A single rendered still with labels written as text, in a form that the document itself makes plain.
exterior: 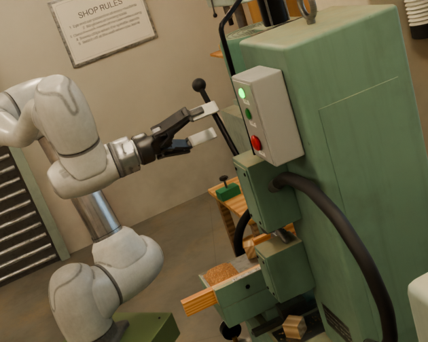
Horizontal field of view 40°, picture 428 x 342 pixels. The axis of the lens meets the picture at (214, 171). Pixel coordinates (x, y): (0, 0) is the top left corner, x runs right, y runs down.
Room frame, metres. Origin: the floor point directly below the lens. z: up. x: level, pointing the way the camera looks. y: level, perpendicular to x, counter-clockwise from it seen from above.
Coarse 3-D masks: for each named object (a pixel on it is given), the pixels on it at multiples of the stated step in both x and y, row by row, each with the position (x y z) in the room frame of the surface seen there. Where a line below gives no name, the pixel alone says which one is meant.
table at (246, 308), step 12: (240, 264) 1.43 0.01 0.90; (252, 264) 1.41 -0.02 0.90; (204, 288) 1.42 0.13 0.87; (240, 300) 1.26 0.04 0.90; (252, 300) 1.27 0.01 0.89; (264, 300) 1.27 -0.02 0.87; (276, 300) 1.28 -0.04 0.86; (228, 312) 1.25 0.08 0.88; (240, 312) 1.26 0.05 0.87; (252, 312) 1.27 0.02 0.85; (228, 324) 1.25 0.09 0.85
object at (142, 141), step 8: (136, 136) 1.37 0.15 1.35; (144, 136) 1.36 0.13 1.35; (152, 136) 1.36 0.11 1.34; (160, 136) 1.36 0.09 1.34; (136, 144) 1.35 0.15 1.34; (144, 144) 1.35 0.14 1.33; (152, 144) 1.36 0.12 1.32; (168, 144) 1.39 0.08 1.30; (144, 152) 1.34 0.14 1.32; (152, 152) 1.35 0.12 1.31; (160, 152) 1.41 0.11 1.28; (144, 160) 1.35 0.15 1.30; (152, 160) 1.36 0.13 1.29
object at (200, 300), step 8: (224, 280) 1.31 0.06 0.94; (208, 288) 1.30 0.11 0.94; (192, 296) 1.29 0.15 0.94; (200, 296) 1.28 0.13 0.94; (208, 296) 1.28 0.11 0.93; (184, 304) 1.27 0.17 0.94; (192, 304) 1.27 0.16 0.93; (200, 304) 1.28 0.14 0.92; (208, 304) 1.28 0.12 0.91; (192, 312) 1.27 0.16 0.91
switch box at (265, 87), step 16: (240, 80) 1.01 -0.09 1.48; (256, 80) 0.96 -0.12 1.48; (272, 80) 0.97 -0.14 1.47; (256, 96) 0.96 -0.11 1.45; (272, 96) 0.97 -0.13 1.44; (288, 96) 0.97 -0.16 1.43; (256, 112) 0.97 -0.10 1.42; (272, 112) 0.97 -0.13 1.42; (288, 112) 0.97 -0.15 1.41; (256, 128) 1.00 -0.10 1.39; (272, 128) 0.96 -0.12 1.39; (288, 128) 0.97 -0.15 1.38; (272, 144) 0.96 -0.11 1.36; (288, 144) 0.97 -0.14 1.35; (272, 160) 0.97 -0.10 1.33; (288, 160) 0.97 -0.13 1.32
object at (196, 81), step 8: (200, 80) 1.43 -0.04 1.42; (200, 88) 1.42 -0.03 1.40; (208, 96) 1.41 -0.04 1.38; (216, 120) 1.36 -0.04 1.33; (224, 128) 1.34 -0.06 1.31; (224, 136) 1.33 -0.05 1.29; (232, 144) 1.31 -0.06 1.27; (232, 152) 1.30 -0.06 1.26; (264, 232) 1.18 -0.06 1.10; (280, 232) 1.15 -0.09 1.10; (288, 240) 1.13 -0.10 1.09
